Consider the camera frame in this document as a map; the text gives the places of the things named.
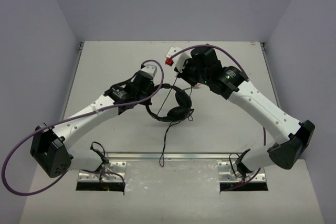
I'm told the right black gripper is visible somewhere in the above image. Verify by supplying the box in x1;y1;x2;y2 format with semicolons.
175;55;210;87

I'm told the thin black headset cable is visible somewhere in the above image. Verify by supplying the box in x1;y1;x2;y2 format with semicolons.
156;70;203;167

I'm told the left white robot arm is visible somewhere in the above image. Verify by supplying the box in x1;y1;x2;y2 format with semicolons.
30;71;154;178

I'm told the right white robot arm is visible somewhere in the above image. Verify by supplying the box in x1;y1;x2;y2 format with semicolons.
172;45;315;177

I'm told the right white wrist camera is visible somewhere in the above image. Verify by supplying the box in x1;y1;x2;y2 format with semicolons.
165;47;190;73

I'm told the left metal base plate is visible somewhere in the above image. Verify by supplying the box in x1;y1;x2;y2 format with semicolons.
77;160;127;183

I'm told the metal base plate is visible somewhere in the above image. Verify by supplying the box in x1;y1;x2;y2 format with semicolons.
77;160;127;183
217;160;267;183

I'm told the aluminium rail front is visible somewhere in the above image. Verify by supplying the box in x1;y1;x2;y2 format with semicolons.
70;151;247;159

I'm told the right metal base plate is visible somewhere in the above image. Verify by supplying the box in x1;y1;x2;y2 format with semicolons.
217;160;267;183

